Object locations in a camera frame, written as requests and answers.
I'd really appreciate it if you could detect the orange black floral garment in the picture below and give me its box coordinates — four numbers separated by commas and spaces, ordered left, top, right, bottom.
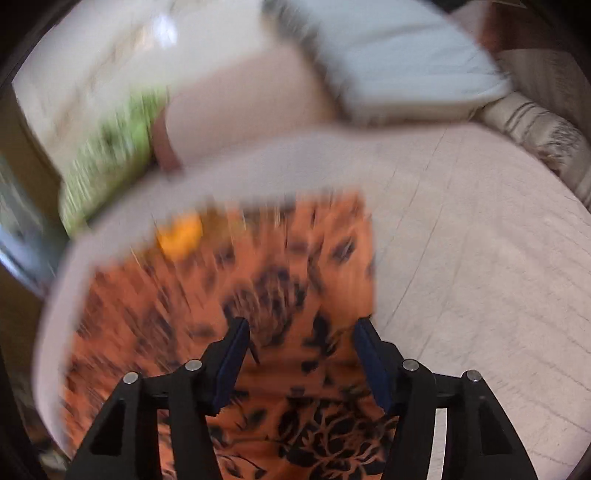
62, 193, 397, 479

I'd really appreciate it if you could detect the green white patterned blanket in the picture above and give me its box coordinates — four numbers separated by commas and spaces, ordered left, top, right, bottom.
58, 89, 169, 238

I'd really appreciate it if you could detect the beige striped pillow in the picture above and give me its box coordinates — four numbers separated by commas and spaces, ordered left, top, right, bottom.
478, 92, 590, 207

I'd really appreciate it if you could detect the light grey pillow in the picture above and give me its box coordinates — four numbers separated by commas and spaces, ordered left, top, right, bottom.
263, 1, 513, 125

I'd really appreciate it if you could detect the pink bolster cushion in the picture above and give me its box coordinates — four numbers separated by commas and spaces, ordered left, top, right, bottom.
152, 43, 341, 172

